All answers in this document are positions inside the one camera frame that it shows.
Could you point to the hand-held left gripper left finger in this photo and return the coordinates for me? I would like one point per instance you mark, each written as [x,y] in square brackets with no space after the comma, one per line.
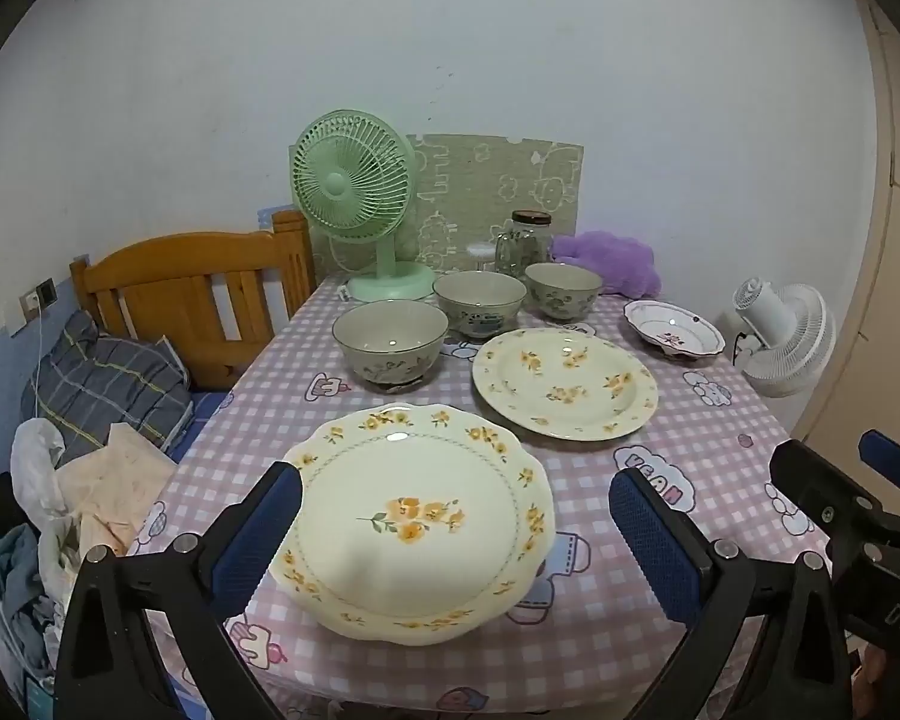
[259,532]

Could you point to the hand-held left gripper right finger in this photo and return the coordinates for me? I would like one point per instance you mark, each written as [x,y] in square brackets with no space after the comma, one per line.
[649,540]

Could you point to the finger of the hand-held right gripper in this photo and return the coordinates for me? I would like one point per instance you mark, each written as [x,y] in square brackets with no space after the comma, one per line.
[825,491]
[896,457]

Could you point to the scalloped yellow floral plate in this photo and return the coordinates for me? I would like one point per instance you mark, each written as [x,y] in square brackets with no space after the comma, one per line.
[420,465]

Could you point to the round yellow floral plate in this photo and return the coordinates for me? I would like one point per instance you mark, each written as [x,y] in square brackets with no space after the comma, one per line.
[570,360]

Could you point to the small red-rimmed white dish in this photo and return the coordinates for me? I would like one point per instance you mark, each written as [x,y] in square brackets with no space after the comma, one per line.
[671,326]

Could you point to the green-grey ceramic bowl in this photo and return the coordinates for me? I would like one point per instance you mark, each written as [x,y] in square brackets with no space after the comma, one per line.
[562,281]
[480,296]
[390,330]

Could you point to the blue bed sheet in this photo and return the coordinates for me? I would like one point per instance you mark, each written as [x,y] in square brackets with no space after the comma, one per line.
[202,405]

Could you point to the peach cloth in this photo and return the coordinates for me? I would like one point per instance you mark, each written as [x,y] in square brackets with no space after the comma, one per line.
[112,480]

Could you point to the white standing fan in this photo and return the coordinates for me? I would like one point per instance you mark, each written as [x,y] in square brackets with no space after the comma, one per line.
[795,337]

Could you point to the pink checked tablecloth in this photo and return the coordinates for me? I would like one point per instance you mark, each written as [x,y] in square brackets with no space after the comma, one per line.
[285,360]

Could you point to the grey plaid pillow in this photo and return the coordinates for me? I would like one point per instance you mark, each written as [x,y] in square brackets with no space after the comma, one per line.
[97,382]

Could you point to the blue grey clothes pile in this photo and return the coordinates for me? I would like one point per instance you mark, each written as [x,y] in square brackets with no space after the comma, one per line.
[15,577]

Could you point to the wooden bed headboard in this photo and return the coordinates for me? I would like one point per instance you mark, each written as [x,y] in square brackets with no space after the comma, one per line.
[165,270]

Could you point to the purple plush toy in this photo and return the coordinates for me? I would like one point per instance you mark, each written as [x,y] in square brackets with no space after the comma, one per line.
[615,259]

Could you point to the glass jar with dark lid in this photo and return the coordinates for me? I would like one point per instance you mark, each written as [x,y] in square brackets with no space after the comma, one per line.
[525,247]

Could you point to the cotton swab container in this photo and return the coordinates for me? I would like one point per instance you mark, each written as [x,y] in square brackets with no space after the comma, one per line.
[481,249]

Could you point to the green desk fan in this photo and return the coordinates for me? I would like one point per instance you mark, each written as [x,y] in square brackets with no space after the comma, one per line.
[345,187]

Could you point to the green cartoon print mat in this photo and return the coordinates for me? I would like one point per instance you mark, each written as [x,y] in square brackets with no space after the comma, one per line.
[480,180]

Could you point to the blue patterned wall sticker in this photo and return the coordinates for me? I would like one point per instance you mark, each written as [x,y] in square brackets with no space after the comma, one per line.
[270,214]

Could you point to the dark wall socket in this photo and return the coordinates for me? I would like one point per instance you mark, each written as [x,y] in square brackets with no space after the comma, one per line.
[46,288]

